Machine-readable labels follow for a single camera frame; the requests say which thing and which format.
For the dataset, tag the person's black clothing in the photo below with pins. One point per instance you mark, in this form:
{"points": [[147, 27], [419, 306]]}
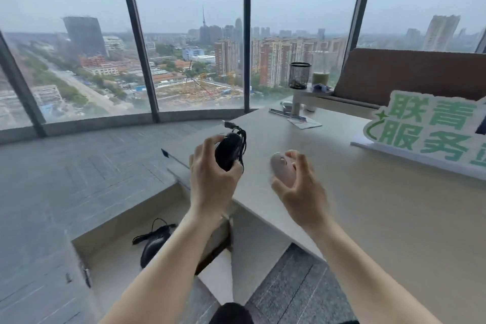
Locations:
{"points": [[233, 314]]}

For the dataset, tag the person's right thumb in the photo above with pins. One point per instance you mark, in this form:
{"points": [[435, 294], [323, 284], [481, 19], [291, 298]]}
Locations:
{"points": [[281, 189]]}

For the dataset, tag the white printed card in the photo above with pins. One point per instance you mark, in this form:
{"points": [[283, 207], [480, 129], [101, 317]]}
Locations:
{"points": [[304, 123]]}

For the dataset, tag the person's right forearm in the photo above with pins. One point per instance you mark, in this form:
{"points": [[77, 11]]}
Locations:
{"points": [[360, 270]]}

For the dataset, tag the person's left forearm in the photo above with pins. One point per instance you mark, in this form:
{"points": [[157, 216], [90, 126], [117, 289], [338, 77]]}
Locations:
{"points": [[171, 270]]}

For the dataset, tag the person's left thumb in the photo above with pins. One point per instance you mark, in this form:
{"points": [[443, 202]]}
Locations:
{"points": [[235, 173]]}

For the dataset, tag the white desk riser shelf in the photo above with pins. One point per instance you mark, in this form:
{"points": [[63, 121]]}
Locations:
{"points": [[322, 96]]}

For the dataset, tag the glass cup with green liquid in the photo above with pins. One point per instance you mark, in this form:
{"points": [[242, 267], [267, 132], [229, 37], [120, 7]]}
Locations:
{"points": [[321, 75]]}

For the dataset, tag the person's left hand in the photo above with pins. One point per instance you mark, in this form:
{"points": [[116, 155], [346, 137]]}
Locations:
{"points": [[207, 183]]}

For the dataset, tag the green and white sign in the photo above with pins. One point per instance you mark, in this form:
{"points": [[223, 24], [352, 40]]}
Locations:
{"points": [[429, 126]]}

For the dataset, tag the brown partition panel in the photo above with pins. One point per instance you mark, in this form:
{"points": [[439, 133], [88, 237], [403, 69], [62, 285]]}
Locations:
{"points": [[410, 75]]}

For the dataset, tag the dark window mullion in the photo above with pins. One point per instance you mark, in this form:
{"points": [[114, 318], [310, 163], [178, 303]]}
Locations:
{"points": [[247, 31], [138, 39], [21, 84], [360, 4]]}

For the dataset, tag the black mesh pen holder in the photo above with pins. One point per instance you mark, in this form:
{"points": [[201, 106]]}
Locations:
{"points": [[299, 76]]}

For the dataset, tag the beige open storage box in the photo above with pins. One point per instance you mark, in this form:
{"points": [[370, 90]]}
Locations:
{"points": [[110, 259]]}

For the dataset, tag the person's right hand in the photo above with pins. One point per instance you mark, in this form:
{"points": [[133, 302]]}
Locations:
{"points": [[303, 198]]}

